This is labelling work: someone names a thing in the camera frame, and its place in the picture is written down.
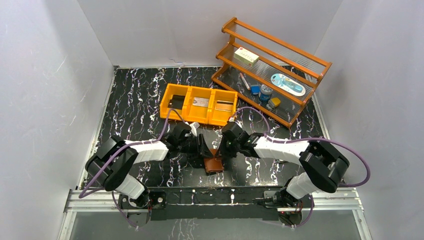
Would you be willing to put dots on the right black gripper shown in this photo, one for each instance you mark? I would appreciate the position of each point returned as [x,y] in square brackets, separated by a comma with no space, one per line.
[224,147]

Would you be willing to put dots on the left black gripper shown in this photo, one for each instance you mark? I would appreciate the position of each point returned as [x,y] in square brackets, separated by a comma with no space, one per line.
[201,147]

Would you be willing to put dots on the brown leather card holder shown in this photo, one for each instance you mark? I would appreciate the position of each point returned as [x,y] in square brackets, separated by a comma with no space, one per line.
[213,165]

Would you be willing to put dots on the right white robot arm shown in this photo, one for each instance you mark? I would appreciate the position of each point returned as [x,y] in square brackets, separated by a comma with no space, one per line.
[324,166]

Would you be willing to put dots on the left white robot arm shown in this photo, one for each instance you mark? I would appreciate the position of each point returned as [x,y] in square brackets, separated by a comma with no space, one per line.
[111,164]

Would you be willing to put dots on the silver card in bin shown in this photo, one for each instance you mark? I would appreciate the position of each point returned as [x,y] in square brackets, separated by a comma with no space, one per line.
[200,102]

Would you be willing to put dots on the black card in bin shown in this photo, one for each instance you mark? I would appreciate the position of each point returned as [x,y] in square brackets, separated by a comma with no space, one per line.
[176,102]

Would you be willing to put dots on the orange three-compartment bin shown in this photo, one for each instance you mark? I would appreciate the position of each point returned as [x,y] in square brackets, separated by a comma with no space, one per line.
[189,113]

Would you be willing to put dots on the white blue clip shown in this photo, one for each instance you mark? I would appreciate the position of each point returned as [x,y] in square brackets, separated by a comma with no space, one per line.
[279,161]

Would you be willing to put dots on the red white pen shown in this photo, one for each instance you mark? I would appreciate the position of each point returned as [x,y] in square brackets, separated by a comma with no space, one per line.
[244,81]

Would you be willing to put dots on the yellow grey sharpener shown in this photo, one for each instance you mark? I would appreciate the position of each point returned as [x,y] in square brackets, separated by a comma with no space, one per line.
[273,103]

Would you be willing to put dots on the blue round tin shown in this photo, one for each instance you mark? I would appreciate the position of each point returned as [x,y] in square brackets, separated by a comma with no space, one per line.
[265,93]

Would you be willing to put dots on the blue blister pack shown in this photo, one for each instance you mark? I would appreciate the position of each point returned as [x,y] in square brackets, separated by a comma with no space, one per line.
[287,84]

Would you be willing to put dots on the orange wooden shelf rack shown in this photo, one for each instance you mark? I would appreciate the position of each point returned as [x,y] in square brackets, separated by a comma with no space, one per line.
[275,57]

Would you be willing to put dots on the white cardboard box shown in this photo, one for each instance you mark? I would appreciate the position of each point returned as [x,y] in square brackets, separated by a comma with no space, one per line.
[245,56]

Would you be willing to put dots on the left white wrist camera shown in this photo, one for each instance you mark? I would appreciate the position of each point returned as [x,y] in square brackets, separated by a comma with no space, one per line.
[193,128]

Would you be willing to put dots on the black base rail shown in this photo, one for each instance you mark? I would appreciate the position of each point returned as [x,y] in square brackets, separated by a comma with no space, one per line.
[237,202]

